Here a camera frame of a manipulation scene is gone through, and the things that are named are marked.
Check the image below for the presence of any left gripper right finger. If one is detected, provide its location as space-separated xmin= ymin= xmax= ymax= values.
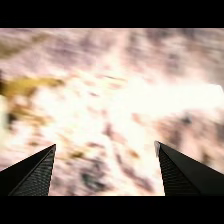
xmin=154 ymin=140 xmax=224 ymax=197

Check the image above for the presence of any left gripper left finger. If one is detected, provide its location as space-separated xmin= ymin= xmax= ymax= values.
xmin=0 ymin=143 xmax=57 ymax=197

